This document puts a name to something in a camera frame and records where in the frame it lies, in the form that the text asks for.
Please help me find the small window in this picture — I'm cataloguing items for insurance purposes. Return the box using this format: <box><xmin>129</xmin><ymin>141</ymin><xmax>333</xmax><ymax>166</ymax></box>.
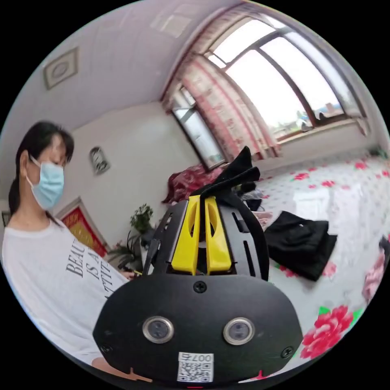
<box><xmin>171</xmin><ymin>86</ymin><xmax>227</xmax><ymax>171</ymax></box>

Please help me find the red framed picture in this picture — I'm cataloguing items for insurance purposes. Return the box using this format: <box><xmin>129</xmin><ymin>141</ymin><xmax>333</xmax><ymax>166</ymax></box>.
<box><xmin>56</xmin><ymin>197</ymin><xmax>109</xmax><ymax>259</ymax></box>

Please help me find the pile of clothes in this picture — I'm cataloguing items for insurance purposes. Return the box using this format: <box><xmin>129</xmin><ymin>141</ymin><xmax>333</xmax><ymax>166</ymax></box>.
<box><xmin>236</xmin><ymin>182</ymin><xmax>275</xmax><ymax>228</ymax></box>

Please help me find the pink patterned curtain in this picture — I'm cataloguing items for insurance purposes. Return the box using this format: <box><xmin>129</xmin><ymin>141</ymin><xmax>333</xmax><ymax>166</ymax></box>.
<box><xmin>160</xmin><ymin>53</ymin><xmax>282</xmax><ymax>163</ymax></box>

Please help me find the pink garment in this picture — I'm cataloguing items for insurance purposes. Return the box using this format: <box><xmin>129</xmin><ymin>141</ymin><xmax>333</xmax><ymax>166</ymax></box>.
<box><xmin>362</xmin><ymin>234</ymin><xmax>390</xmax><ymax>305</ymax></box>

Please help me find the black patterned long sleeve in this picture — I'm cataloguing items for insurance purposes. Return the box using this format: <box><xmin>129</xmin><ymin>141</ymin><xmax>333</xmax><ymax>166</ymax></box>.
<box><xmin>190</xmin><ymin>145</ymin><xmax>271</xmax><ymax>282</ymax></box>

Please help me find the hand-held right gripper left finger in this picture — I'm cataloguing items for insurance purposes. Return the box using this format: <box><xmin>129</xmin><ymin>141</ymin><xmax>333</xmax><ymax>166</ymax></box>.
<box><xmin>171</xmin><ymin>196</ymin><xmax>202</xmax><ymax>275</ymax></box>

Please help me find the person's right forearm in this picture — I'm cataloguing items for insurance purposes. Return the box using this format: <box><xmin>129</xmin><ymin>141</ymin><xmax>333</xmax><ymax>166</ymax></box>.
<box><xmin>91</xmin><ymin>357</ymin><xmax>153</xmax><ymax>383</ymax></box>

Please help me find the folded black garment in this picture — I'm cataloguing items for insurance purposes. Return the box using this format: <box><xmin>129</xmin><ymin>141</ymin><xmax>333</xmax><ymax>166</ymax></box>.
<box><xmin>263</xmin><ymin>210</ymin><xmax>338</xmax><ymax>282</ymax></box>

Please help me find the green potted plant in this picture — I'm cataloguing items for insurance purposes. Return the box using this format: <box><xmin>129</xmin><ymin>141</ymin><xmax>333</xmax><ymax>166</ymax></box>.
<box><xmin>107</xmin><ymin>203</ymin><xmax>156</xmax><ymax>272</ymax></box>

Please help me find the large window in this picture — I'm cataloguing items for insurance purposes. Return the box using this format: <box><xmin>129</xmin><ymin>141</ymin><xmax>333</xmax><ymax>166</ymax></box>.
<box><xmin>207</xmin><ymin>17</ymin><xmax>368</xmax><ymax>141</ymax></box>

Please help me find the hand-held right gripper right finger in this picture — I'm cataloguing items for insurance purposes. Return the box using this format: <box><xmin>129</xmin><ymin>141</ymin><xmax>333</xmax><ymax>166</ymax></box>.
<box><xmin>205</xmin><ymin>196</ymin><xmax>232</xmax><ymax>275</ymax></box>

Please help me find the bed with floral sheet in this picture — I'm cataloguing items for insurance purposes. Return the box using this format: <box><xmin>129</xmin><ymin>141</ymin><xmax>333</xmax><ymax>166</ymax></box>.
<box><xmin>243</xmin><ymin>152</ymin><xmax>390</xmax><ymax>381</ymax></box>

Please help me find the person's body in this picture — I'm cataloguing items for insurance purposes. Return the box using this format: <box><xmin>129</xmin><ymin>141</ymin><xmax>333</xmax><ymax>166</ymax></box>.
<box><xmin>0</xmin><ymin>120</ymin><xmax>138</xmax><ymax>371</ymax></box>

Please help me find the red patterned blanket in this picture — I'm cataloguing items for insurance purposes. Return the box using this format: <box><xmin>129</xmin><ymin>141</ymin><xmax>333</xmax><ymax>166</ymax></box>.
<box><xmin>162</xmin><ymin>166</ymin><xmax>227</xmax><ymax>205</ymax></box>

